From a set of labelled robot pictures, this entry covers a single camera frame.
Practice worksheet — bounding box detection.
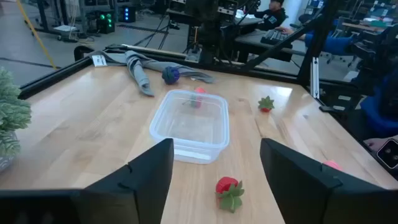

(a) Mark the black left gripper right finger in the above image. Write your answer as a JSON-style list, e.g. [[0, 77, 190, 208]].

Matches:
[[259, 138, 398, 224]]

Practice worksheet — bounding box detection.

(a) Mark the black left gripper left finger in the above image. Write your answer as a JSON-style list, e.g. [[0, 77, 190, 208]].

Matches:
[[77, 138, 175, 224]]

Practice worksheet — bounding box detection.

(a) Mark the red toy strawberry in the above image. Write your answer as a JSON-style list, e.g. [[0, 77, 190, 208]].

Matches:
[[257, 95, 275, 113], [215, 176, 246, 214], [188, 93, 203, 109]]

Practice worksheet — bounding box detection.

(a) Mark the purple toy grape bunch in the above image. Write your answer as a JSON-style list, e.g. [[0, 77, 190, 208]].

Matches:
[[161, 66, 180, 85]]

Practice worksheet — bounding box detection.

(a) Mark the clear plastic tupperware container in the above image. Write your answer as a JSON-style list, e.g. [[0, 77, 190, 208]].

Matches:
[[149, 89, 231, 165]]

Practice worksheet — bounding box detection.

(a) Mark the black smartphone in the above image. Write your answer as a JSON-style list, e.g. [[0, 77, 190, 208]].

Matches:
[[376, 138, 398, 170]]

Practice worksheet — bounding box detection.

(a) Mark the grey cloth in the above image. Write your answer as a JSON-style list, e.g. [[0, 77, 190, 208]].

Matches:
[[88, 50, 216, 97]]

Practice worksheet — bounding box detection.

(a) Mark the person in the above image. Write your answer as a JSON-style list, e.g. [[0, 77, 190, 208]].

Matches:
[[275, 26, 398, 153], [253, 0, 289, 32]]

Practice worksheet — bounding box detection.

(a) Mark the artificial green potted plant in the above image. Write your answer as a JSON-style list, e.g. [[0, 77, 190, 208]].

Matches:
[[0, 67, 32, 174]]

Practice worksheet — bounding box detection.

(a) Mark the black keyboard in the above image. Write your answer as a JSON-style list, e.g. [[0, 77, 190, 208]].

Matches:
[[260, 29, 293, 47]]

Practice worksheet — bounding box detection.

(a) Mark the grey desk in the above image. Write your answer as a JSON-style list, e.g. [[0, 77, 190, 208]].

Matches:
[[234, 29, 308, 63]]

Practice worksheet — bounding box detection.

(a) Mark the computer with green lights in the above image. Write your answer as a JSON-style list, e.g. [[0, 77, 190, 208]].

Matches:
[[95, 11, 116, 34]]

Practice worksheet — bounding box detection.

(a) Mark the computer with blue lights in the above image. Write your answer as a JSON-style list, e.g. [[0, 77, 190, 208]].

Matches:
[[118, 5, 137, 23]]

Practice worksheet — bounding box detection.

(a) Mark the silver frame bracket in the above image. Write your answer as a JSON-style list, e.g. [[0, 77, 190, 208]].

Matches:
[[310, 57, 320, 100]]

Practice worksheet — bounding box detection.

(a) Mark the black aluminium table frame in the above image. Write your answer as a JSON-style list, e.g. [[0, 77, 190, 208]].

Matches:
[[18, 0, 398, 184]]

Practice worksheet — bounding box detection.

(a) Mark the yellow hanging cable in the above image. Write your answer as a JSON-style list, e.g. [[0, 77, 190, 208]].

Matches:
[[15, 0, 58, 70]]

